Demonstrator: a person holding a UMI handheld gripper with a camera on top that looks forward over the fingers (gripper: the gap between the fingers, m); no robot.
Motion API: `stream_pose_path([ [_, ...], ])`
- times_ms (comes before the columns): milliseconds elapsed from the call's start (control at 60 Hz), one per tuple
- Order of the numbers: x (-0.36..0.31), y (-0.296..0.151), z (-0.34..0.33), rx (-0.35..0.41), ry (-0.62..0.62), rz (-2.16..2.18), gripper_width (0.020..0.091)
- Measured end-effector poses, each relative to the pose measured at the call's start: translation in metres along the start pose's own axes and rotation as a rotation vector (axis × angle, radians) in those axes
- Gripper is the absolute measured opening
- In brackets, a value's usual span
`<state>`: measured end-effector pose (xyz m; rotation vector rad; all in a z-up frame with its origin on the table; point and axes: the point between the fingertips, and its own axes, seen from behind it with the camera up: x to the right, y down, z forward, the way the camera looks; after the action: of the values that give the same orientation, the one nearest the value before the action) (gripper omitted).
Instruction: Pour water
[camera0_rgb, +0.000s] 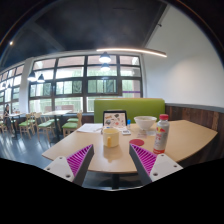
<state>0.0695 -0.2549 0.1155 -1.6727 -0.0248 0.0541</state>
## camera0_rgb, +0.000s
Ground clear red-capped drink bottle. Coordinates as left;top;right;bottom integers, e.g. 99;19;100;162
152;113;171;155

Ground flat round red coaster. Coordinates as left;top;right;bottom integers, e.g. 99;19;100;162
129;138;146;147

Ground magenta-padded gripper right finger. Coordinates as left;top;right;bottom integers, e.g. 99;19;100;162
128;143;184;187

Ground person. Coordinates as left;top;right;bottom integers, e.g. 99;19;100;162
2;103;13;133

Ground group of pendant lamps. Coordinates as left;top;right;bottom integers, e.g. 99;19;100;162
26;51;113;84

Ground pale yellow mug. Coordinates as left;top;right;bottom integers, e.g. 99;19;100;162
102;127;121;149

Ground group of green-seated wooden chairs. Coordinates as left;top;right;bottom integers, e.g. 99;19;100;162
0;110;84;140

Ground white bowl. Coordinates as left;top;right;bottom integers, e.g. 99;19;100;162
133;115;158;132

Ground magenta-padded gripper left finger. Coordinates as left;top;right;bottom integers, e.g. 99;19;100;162
43;143;95;187

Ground sticker-covered tablet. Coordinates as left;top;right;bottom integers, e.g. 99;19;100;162
101;110;128;129

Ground green upholstered booth bench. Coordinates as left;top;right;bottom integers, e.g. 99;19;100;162
93;97;166;125

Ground white paper sheets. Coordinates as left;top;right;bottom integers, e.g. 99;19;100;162
76;122;105;134

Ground light wooden dining table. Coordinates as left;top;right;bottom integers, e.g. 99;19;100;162
40;109;73;140

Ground long linear ceiling light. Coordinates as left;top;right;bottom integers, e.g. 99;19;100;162
96;47;168;59

